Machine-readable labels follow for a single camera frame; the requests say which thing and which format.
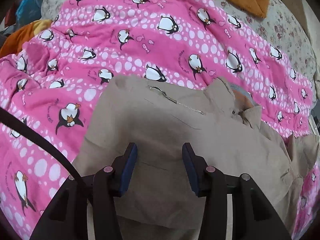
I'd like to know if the blue plastic bag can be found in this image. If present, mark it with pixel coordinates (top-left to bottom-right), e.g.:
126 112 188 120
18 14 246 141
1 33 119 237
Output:
15 0 42 28

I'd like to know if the black cable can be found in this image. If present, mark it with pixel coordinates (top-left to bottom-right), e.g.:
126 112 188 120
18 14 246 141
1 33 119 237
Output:
0 107 87 185

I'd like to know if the beige zip jacket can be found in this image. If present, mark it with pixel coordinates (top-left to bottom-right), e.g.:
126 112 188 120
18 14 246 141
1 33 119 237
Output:
73 75 319 239

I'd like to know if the floral bed sheet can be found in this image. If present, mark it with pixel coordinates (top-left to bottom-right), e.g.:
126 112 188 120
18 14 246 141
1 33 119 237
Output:
41 0 319 101

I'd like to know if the pink penguin blanket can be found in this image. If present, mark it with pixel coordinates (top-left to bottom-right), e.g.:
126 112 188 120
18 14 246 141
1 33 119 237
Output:
1 0 319 239

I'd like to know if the orange cloth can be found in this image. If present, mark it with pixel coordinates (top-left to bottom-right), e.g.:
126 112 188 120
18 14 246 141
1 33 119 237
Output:
1 20 53 58

